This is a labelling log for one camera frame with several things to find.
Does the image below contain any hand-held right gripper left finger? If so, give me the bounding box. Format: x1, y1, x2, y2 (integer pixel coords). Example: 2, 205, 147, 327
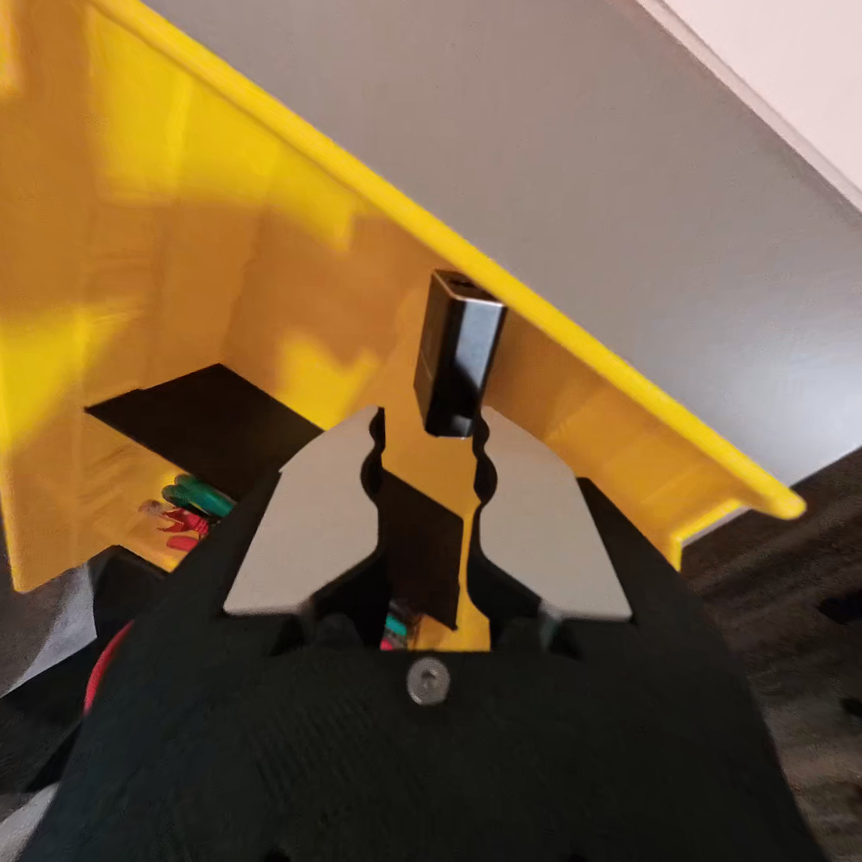
223, 404, 388, 617

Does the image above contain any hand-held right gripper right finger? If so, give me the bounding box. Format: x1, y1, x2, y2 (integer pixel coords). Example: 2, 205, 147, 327
469, 406, 634, 624

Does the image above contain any green ethernet cable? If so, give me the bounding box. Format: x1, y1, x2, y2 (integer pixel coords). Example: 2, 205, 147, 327
162, 473, 412, 641

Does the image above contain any red ethernet cable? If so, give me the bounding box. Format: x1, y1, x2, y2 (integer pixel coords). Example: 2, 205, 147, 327
84, 498, 405, 716

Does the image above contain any black network adapter box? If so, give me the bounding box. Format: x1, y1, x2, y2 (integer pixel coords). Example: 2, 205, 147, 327
413, 269, 508, 439

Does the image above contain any yellow plastic bin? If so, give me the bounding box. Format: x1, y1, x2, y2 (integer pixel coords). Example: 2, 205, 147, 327
0, 0, 807, 651

